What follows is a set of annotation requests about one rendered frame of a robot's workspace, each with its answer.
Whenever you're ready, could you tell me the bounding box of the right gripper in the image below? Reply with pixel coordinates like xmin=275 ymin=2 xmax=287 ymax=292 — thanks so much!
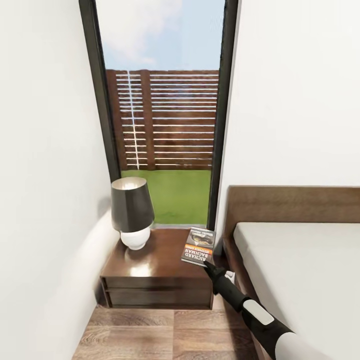
xmin=204 ymin=261 xmax=237 ymax=302

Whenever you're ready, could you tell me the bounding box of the hardback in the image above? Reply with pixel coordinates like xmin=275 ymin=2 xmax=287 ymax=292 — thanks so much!
xmin=181 ymin=227 xmax=217 ymax=268

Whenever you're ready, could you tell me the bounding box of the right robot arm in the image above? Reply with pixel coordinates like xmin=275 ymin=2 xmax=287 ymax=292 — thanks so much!
xmin=204 ymin=261 xmax=336 ymax=360

